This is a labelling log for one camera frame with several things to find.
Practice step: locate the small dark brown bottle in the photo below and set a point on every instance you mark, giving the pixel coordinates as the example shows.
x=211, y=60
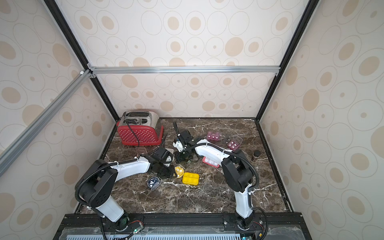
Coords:
x=256, y=155

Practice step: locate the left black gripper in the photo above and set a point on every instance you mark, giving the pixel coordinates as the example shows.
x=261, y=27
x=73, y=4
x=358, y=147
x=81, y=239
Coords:
x=170, y=174

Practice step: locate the aluminium frame rail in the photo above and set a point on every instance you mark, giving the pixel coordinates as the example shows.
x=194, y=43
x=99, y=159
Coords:
x=185, y=70
x=25, y=138

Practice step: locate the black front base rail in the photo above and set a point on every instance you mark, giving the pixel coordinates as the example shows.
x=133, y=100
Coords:
x=270, y=226

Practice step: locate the red and silver toaster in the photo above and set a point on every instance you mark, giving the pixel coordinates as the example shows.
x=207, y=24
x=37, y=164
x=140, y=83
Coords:
x=138, y=129

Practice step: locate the orange square pillbox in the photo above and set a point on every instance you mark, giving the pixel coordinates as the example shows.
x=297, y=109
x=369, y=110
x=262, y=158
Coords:
x=141, y=150

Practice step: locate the rear aluminium frame rail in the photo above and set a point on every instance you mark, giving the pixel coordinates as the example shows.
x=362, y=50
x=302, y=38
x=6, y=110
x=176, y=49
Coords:
x=185, y=70

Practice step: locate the red rectangular pillbox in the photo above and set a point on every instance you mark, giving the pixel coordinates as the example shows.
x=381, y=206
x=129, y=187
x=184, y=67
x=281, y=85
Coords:
x=210, y=162

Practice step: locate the magenta pillbox clear lid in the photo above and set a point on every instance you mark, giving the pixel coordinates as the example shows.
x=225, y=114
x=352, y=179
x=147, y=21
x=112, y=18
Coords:
x=234, y=143

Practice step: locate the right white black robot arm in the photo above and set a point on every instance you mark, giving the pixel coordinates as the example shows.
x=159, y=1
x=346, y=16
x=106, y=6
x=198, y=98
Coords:
x=239, y=173

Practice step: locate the magenta pillbox rear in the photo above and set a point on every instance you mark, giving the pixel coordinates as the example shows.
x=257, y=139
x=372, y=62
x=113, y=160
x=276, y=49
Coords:
x=213, y=136

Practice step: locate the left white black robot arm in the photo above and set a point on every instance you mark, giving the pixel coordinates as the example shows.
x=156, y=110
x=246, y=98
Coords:
x=94, y=189

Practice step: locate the yellow lidded rectangular pillbox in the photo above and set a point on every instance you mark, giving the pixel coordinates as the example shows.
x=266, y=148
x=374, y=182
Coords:
x=191, y=179

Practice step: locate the yellow round pillbox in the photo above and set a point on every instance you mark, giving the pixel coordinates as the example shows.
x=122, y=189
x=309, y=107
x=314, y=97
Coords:
x=179, y=172

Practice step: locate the left aluminium frame rail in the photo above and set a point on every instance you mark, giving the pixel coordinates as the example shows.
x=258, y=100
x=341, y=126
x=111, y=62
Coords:
x=25, y=138

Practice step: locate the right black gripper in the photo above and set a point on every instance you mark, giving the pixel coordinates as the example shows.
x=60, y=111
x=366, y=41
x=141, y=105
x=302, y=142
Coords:
x=180, y=139

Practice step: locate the dark blue round pillbox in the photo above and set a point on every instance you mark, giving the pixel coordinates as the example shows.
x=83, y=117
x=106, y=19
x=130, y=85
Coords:
x=153, y=183

